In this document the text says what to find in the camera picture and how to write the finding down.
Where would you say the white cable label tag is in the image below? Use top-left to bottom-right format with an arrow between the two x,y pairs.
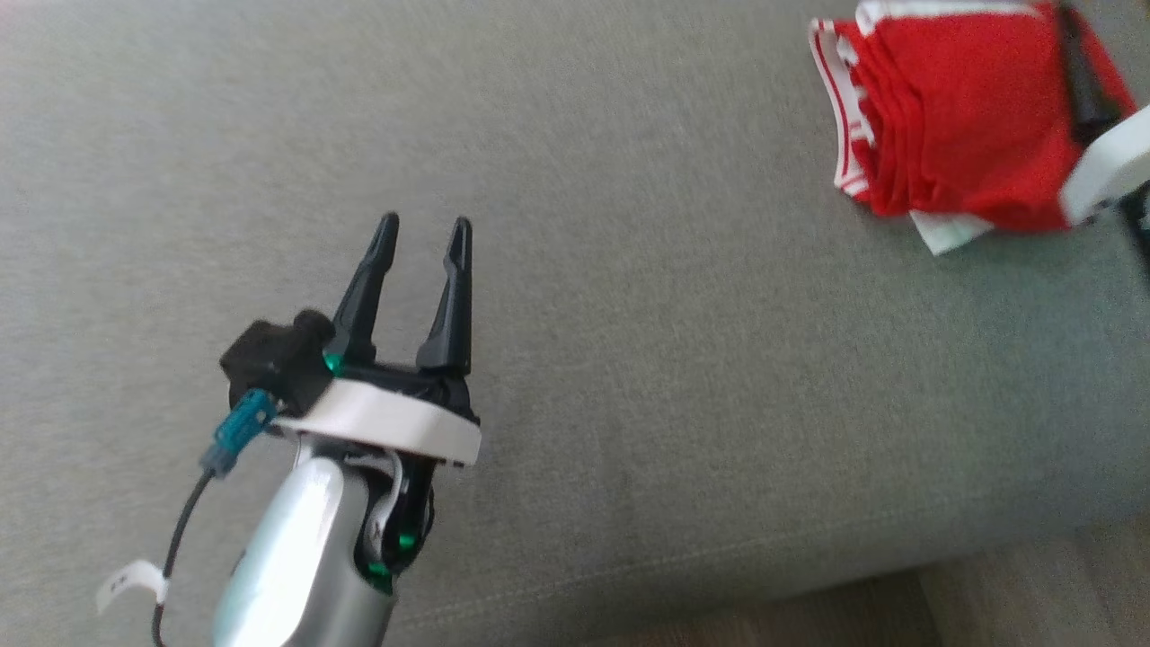
95,558 -> 170,617

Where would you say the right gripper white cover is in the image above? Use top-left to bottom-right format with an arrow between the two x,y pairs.
1055,4 -> 1150,227

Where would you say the red basketball jersey white trim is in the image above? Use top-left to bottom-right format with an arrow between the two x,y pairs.
808,0 -> 1140,258

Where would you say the grey sofa seat cushion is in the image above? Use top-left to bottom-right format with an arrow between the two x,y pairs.
0,0 -> 1150,647

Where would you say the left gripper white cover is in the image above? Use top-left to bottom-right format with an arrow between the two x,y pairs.
269,211 -> 483,468

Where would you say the black cable with teal connector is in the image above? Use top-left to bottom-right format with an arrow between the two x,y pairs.
148,387 -> 279,647

